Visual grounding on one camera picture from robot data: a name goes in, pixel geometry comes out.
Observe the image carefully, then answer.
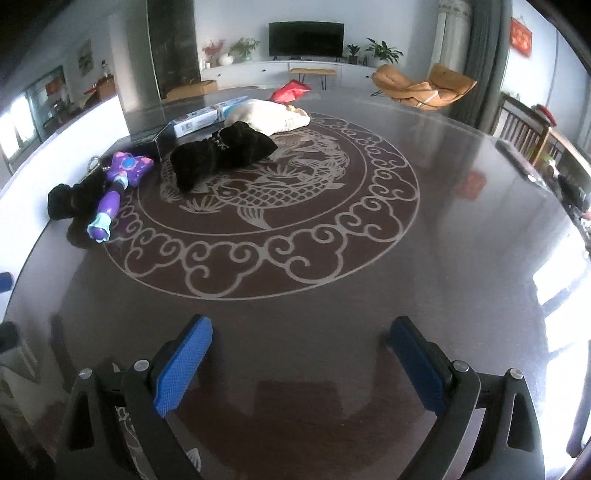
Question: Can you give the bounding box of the dark display cabinet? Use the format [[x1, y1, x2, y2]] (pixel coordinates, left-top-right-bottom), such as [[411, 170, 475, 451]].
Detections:
[[146, 0, 202, 100]]

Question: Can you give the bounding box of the wooden bench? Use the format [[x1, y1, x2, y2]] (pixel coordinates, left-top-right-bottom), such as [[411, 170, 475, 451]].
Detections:
[[289, 68, 338, 89]]

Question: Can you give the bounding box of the purple toy wand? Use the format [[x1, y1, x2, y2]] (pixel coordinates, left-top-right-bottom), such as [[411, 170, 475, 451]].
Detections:
[[87, 151, 154, 243]]

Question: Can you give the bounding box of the bushy green potted plant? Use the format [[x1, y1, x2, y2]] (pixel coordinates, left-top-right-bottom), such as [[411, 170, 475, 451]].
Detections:
[[229, 38, 260, 64]]

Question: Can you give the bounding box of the black box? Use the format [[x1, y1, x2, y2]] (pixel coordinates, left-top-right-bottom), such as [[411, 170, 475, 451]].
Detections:
[[130, 124, 179, 162]]

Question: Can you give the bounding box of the large black plush toy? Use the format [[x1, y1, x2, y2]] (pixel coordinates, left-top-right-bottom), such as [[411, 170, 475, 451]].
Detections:
[[170, 121, 278, 193]]

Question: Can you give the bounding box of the white television cabinet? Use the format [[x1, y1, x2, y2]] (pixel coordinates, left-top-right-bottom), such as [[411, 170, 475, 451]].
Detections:
[[199, 60, 391, 91]]

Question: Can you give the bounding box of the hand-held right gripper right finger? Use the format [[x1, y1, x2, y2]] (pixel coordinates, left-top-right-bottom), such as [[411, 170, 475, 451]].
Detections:
[[389, 316, 548, 480]]

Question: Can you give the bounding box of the framed wall picture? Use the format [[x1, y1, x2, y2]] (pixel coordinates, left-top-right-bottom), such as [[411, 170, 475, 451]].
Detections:
[[77, 40, 93, 77]]

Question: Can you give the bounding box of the cream cloth bag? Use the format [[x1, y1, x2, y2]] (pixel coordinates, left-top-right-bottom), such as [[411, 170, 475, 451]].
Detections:
[[224, 102, 311, 135]]

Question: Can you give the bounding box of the black television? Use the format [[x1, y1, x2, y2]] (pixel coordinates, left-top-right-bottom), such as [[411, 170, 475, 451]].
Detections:
[[269, 21, 345, 60]]

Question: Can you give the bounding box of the blue and white box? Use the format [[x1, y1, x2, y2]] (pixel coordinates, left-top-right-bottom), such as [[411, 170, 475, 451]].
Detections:
[[170, 96, 250, 138]]

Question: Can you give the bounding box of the white sheer curtain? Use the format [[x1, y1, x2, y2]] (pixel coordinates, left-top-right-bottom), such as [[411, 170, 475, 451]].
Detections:
[[436, 0, 472, 75]]

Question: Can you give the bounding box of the orange lounge chair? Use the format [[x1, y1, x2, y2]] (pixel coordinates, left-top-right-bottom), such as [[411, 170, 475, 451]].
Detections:
[[371, 63, 478, 111]]

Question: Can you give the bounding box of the grey curtain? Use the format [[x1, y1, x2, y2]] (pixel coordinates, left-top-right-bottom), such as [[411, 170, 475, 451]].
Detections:
[[462, 0, 513, 135]]

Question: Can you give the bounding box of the red flower plant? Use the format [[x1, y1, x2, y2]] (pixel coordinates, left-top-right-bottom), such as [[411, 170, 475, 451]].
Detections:
[[202, 40, 226, 69]]

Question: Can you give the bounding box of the red wall hanging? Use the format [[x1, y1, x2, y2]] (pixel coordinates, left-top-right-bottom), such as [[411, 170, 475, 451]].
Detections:
[[510, 17, 533, 59]]

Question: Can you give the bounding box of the black remote control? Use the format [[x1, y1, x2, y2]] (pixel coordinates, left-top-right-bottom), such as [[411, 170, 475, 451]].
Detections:
[[494, 140, 532, 162]]

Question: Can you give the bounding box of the dark patterned desktop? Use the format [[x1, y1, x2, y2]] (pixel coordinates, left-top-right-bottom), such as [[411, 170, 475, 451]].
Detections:
[[0, 85, 591, 480]]

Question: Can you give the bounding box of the large leafy potted plant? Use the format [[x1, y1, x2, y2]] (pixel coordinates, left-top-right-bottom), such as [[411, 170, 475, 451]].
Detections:
[[365, 38, 404, 66]]

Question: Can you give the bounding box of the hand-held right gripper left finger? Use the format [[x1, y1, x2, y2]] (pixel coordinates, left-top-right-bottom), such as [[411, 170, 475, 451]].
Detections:
[[55, 315, 214, 480]]

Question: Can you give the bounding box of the small black plush toy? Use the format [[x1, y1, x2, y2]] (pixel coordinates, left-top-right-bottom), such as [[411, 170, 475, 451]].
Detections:
[[47, 176, 112, 222]]

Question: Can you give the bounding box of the cardboard box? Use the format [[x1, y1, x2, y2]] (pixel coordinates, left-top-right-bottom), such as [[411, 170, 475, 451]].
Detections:
[[165, 80, 218, 102]]

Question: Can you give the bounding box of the red plastic bag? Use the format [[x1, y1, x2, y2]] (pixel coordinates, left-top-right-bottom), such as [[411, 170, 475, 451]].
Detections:
[[270, 79, 311, 105]]

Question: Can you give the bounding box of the wooden chair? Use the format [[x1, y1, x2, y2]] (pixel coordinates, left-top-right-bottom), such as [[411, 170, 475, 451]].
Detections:
[[493, 92, 556, 158]]

